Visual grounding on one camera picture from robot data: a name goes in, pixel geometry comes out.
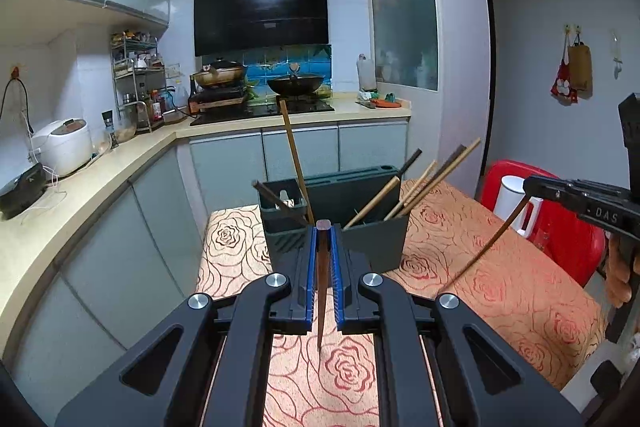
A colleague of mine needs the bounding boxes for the tall light wooden chopstick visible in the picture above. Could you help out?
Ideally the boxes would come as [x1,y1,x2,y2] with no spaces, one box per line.
[278,99,317,226]

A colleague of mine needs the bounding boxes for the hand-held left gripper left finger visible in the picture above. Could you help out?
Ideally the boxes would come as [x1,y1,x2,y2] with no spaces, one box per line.
[55,223,318,427]

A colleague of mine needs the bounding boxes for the white mug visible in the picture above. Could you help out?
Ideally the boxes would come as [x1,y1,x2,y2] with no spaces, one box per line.
[492,175,543,238]

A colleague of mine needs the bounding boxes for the white wall hook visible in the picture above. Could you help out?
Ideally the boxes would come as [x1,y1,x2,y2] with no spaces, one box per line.
[611,29,625,80]

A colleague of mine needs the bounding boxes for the rose printed tablecloth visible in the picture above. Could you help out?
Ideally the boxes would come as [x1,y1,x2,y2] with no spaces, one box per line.
[192,179,608,427]

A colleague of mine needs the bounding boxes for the person's right hand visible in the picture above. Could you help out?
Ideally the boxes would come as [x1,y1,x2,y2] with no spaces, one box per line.
[605,238,635,309]

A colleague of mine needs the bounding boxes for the thin dark brown chopstick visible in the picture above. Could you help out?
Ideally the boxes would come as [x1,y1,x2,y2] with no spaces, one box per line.
[442,199,535,292]

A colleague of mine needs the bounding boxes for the dark utensil holder box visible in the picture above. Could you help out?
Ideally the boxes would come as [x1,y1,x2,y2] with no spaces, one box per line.
[255,164,411,274]

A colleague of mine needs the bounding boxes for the black chopstick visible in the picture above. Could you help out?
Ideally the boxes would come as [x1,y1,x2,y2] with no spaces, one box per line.
[397,149,424,175]

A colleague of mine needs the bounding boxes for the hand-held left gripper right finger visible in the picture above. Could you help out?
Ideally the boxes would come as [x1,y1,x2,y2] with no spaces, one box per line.
[330,223,586,427]

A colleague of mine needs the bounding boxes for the black glass cooktop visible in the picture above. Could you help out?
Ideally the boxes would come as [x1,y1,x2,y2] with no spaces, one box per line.
[190,99,335,126]

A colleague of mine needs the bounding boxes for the red plastic chair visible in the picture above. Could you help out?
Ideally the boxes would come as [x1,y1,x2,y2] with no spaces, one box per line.
[480,159,607,288]

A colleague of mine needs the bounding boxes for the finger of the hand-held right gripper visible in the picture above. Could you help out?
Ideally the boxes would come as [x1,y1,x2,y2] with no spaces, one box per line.
[522,176,640,240]
[559,178,640,212]

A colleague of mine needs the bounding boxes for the black wok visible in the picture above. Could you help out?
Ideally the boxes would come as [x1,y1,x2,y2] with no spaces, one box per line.
[266,63,326,98]

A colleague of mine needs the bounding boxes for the glass bowl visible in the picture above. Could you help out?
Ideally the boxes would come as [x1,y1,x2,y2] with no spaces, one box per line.
[114,102,140,142]

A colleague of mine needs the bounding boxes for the white plastic bottle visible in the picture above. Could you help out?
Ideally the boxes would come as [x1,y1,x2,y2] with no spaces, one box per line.
[356,54,377,92]

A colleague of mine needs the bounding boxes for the white rice cooker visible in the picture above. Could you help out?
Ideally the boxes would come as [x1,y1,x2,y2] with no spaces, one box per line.
[31,118,93,178]

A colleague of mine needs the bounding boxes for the red hanging bag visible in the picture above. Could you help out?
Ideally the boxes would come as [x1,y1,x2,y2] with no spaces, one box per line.
[551,32,579,104]

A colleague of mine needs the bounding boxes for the golden pan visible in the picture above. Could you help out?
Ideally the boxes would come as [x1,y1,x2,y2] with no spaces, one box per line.
[192,59,249,88]

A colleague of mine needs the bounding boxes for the reddish brown chopstick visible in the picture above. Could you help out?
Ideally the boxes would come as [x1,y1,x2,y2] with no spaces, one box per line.
[315,219,333,352]

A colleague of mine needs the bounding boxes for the wall plug with black cable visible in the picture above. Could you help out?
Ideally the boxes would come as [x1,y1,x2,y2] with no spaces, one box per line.
[0,66,34,136]

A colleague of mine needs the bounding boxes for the brown hanging bag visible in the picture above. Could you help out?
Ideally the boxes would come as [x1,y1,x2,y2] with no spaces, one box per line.
[567,34,594,98]

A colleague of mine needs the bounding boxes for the metal spice rack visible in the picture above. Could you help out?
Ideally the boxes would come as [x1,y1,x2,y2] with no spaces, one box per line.
[111,32,167,132]

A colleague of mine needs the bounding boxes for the black countertop appliance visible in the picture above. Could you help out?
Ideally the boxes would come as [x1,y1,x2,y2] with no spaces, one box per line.
[0,163,48,220]

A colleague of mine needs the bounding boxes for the orange cutting board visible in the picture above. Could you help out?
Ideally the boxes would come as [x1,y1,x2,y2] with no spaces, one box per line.
[356,93,402,110]

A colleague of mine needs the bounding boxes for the black-capped seasoning jar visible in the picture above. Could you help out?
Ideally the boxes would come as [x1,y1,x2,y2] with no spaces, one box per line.
[101,109,119,150]

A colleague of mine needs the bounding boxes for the grey lower cabinets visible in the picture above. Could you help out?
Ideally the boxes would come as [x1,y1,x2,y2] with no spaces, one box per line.
[10,119,410,403]

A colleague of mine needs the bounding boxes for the beige kitchen counter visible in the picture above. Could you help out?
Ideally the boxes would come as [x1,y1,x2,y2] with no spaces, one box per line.
[0,92,412,353]

